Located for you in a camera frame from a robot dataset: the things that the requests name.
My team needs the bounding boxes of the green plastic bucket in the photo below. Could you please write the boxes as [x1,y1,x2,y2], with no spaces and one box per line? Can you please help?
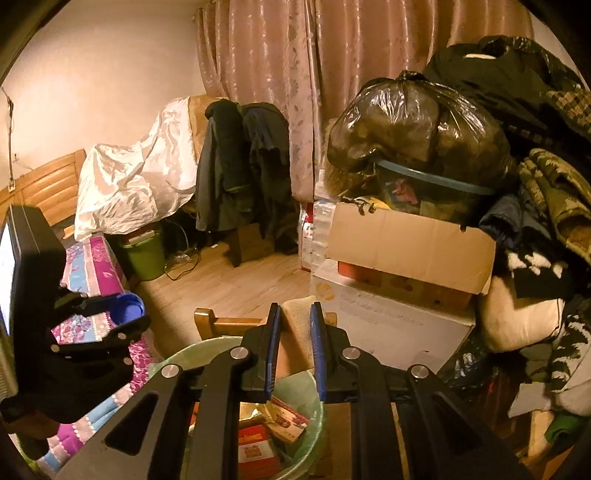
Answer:
[121,229,167,281]

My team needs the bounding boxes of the plaid garment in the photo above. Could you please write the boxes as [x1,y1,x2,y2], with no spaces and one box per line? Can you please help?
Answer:
[545,88,591,153]

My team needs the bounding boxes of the purple floral bed blanket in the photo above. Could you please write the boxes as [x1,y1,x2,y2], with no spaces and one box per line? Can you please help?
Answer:
[34,235,171,472]

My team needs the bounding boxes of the cream pillow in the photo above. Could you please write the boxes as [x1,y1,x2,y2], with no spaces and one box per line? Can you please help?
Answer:
[478,277,566,354]

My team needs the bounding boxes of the dark blue hanging jacket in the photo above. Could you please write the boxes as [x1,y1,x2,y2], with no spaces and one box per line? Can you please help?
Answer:
[240,102,301,254]

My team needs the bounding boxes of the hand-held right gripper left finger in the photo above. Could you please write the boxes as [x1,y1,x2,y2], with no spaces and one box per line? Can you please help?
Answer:
[55,302,282,480]

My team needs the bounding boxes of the black hanging jacket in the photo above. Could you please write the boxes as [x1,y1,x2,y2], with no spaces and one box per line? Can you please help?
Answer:
[194,99,252,232]

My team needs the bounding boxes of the green cloth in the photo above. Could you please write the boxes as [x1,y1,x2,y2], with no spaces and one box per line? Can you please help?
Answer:
[545,413,583,444]

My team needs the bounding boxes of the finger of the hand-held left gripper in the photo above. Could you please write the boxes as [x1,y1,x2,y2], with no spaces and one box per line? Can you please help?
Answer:
[46,315,153,370]
[53,288,122,319]

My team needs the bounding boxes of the white satin cloth cover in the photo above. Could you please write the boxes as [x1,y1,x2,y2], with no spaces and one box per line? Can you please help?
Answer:
[74,97,204,241]

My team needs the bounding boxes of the pale green translucent bin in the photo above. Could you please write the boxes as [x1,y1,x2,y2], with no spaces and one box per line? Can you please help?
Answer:
[148,336,326,480]

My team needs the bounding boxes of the black white knit garment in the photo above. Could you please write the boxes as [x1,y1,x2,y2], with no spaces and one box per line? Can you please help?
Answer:
[549,305,591,411]

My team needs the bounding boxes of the blue plastic cup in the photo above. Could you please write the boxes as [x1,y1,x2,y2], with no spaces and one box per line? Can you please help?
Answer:
[108,293,146,328]

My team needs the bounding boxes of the camouflage green jacket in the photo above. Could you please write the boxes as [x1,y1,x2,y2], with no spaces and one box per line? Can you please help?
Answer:
[517,148,591,264]

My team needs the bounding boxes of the wooden chair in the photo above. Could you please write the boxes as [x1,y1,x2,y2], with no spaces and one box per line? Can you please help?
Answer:
[194,300,338,342]

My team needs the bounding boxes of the wooden headboard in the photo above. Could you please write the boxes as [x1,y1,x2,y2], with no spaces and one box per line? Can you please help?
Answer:
[0,150,86,241]

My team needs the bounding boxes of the pack of water bottles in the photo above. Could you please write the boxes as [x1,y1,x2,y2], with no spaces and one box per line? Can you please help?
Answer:
[300,196,335,273]

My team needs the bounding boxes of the red printed box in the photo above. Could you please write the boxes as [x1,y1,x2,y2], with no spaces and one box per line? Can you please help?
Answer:
[238,425,282,476]

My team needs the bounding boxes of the blue rimmed clear tub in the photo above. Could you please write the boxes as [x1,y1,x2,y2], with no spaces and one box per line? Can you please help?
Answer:
[374,159,497,217]

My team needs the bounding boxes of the tan upholstered furniture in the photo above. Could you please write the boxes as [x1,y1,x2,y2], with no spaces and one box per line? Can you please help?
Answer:
[187,95,222,139]

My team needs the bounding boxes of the black white patterned sweater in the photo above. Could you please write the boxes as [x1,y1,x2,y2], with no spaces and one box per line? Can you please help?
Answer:
[503,249,568,301]

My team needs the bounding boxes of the dark blue garment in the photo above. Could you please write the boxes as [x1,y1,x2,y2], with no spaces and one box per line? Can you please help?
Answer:
[478,194,536,250]

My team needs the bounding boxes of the black floor cable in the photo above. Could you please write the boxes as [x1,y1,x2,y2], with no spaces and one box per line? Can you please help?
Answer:
[164,247,204,282]

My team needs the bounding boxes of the black plastic bag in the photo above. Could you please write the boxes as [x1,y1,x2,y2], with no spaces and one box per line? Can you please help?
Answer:
[438,332,509,398]

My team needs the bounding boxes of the black garbage bag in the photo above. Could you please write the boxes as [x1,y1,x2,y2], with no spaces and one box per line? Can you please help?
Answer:
[327,70,515,213]

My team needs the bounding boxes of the black clothing pile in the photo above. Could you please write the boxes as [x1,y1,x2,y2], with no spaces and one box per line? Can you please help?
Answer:
[422,37,583,139]

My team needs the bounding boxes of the pink patterned curtain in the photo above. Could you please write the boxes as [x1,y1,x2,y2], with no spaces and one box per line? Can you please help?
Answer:
[194,0,536,204]

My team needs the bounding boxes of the beige towel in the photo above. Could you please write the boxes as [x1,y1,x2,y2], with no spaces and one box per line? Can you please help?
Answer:
[277,299,340,370]

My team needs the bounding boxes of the orange medicine box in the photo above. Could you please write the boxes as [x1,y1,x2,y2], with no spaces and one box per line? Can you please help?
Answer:
[259,394,311,445]

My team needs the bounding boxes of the white cardboard box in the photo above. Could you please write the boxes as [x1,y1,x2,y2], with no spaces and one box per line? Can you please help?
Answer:
[309,258,476,374]

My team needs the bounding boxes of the brown cardboard box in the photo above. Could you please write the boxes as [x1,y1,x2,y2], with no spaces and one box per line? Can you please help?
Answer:
[325,200,497,296]

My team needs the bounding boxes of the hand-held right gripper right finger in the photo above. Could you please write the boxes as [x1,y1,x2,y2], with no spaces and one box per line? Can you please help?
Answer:
[309,302,536,480]

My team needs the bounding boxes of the wall cable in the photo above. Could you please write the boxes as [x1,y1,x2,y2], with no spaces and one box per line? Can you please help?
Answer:
[0,88,21,195]

